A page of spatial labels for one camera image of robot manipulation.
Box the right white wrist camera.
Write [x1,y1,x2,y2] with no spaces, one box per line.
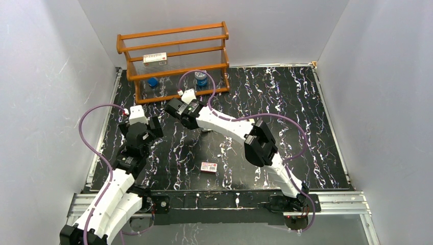
[177,89,197,104]

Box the white staple box on shelf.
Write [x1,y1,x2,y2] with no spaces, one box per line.
[142,52,167,67]

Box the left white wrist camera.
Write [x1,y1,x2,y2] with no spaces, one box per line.
[128,105,149,125]

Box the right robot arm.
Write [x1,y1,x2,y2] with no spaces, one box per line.
[165,98,308,211]

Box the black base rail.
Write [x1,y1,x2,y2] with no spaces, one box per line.
[132,190,322,227]

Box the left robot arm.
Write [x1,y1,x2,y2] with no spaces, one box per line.
[60,116,163,244]

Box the small blue box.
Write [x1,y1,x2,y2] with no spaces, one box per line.
[147,77,159,89]

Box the red white staple box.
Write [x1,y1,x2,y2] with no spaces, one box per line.
[200,162,218,173]

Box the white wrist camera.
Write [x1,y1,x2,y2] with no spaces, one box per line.
[177,89,197,104]
[128,105,149,125]

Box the blue round tin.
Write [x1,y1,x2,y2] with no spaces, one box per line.
[194,70,208,88]

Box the orange wooden shelf rack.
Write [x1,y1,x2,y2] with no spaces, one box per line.
[116,21,230,104]

